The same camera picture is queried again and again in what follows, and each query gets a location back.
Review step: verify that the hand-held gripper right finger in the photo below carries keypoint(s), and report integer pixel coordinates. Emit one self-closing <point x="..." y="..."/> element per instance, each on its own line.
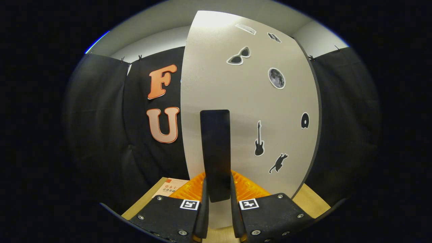
<point x="234" y="216"/>

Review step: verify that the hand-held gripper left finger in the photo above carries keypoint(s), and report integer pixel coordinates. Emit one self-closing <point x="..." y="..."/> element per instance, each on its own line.
<point x="205" y="216"/>

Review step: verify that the beige shoe cabinet door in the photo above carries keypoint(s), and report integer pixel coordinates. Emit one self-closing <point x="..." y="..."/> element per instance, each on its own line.
<point x="249" y="101"/>

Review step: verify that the pale cover book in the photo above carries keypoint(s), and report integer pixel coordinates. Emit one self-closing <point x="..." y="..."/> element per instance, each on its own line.
<point x="168" y="188"/>

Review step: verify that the black backdrop cloth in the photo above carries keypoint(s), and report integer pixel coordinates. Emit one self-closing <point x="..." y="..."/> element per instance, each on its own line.
<point x="101" y="135"/>

